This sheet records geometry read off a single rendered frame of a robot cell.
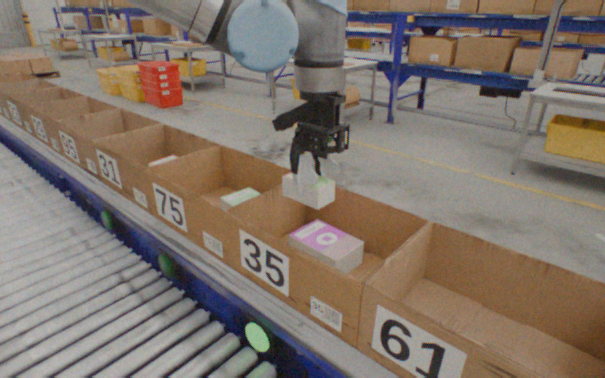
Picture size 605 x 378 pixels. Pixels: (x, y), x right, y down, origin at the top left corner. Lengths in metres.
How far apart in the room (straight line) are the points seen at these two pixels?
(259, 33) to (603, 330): 0.80
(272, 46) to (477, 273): 0.67
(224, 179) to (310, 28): 0.87
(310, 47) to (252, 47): 0.19
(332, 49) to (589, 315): 0.69
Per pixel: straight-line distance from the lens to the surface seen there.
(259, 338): 0.92
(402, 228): 0.98
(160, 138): 1.71
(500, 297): 0.96
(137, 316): 1.16
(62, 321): 1.24
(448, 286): 1.00
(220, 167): 1.40
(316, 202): 0.77
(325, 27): 0.67
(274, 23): 0.51
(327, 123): 0.71
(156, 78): 6.33
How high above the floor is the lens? 1.50
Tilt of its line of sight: 27 degrees down
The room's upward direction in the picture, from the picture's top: straight up
